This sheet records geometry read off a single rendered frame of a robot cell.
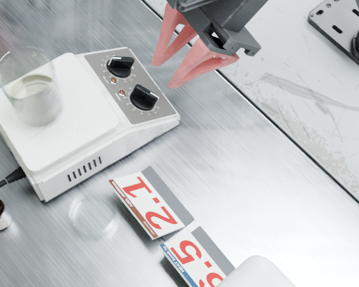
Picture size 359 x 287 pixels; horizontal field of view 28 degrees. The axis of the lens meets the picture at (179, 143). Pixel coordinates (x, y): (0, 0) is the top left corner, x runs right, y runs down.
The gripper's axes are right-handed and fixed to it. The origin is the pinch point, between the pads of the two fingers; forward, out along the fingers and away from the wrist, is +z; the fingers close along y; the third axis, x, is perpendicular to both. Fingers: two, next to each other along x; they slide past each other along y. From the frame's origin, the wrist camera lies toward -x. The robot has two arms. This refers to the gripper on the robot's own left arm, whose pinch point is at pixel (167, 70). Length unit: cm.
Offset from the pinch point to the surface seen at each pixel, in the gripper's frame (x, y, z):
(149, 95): 4.1, -2.0, 5.7
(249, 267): -46, 33, -18
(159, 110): 6.2, -0.7, 6.7
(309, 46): 24.3, 0.1, -8.4
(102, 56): 3.7, -10.5, 7.6
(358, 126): 23.0, 13.2, -6.8
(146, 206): 2.2, 8.9, 13.5
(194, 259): 3.6, 17.2, 12.9
